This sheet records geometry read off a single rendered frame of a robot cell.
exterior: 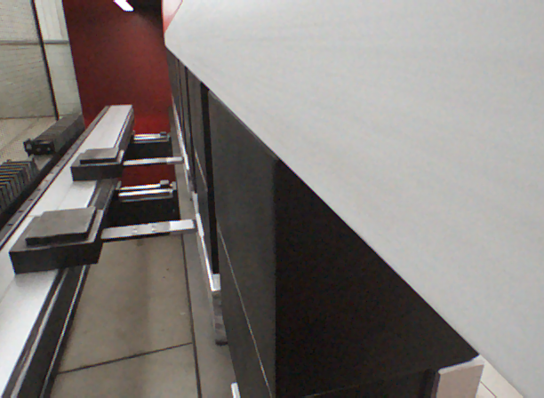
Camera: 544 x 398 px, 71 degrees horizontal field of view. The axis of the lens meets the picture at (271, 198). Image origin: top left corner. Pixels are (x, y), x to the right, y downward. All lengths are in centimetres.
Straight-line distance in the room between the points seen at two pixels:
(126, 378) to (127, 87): 176
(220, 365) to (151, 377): 125
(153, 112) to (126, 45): 43
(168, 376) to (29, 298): 127
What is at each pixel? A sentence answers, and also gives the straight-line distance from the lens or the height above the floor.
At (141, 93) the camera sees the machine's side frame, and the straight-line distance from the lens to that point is 276.
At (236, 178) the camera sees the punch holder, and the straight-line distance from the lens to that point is 16.
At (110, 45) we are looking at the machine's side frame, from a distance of 275.
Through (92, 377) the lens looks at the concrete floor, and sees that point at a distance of 190.
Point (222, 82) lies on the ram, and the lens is 17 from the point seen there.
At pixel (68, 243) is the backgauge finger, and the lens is 62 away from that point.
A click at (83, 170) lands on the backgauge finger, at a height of 101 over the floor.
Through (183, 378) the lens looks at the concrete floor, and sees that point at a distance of 179.
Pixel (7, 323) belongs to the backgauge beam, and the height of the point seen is 98.
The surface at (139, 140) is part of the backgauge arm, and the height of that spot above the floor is 84.
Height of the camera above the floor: 129
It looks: 22 degrees down
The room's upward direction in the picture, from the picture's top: straight up
